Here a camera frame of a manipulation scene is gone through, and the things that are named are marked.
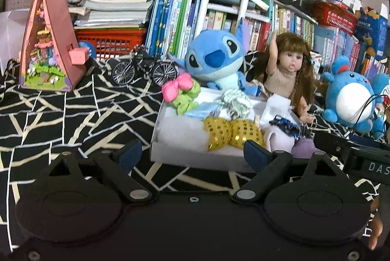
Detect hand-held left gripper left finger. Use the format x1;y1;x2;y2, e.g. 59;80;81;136
46;140;152;203

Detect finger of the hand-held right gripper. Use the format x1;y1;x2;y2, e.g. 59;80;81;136
349;135;390;150
314;130;354;162

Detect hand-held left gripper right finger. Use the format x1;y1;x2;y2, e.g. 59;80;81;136
233;140;346;203

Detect purple fluffy slipper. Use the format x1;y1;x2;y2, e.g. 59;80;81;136
263;124;317;159

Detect navy floral cloth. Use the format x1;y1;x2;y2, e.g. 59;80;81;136
270;115;302;140

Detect gold sequin bow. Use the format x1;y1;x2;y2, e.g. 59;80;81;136
204;117;265;151

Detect green checked cloth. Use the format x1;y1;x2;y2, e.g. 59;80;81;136
215;89;253;121

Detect white cardboard box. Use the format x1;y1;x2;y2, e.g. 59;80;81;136
150;87;305;173

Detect light blue cloth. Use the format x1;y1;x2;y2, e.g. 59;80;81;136
184;102;220;120

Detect pink green bow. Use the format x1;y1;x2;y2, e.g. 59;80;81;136
172;86;202;115

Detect pink plush bow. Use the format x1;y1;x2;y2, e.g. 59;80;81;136
161;72;194;102

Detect person's right hand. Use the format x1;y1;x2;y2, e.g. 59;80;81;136
367;195;385;251

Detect blue round plush toy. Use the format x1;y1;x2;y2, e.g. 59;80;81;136
322;56;386;135

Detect blue cat plush toy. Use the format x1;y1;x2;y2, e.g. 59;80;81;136
370;73;390;127

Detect black patterned blanket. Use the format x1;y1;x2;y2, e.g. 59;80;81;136
0;50;390;249

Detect brown-haired doll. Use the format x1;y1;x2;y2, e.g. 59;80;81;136
254;30;316;124

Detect miniature bicycle model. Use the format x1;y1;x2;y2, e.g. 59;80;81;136
112;44;179;87

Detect blue alien plush toy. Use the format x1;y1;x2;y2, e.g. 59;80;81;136
167;17;263;97

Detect blue printed carton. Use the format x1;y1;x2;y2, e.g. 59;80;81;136
353;0;390;57

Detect red plastic basket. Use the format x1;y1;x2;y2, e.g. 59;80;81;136
75;29;147;60
311;1;359;34

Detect blue round tin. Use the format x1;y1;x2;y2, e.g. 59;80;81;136
78;41;97;59

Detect triangular miniature house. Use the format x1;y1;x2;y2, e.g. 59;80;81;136
18;0;90;93

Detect row of upright books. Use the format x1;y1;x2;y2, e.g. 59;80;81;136
146;0;390;75

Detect stack of flat books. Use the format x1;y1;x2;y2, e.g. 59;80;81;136
68;0;153;30

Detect white translucent container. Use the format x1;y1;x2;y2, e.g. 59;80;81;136
0;10;29;75

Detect black cables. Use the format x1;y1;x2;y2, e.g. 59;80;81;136
344;93;390;140

